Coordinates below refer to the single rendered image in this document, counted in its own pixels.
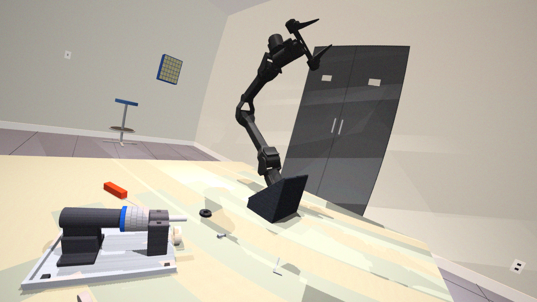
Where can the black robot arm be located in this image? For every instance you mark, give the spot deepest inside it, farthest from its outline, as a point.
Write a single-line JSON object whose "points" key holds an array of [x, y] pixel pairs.
{"points": [[267, 156]]}

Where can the blue ring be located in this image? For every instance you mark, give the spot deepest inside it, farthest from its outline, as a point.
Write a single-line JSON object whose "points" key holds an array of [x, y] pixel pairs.
{"points": [[122, 219]]}

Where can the black ring-shaped washer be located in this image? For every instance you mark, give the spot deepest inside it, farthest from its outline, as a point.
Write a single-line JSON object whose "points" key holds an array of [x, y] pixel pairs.
{"points": [[205, 213]]}

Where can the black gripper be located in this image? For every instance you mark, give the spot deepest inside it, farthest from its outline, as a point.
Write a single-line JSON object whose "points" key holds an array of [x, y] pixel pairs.
{"points": [[293, 26]]}

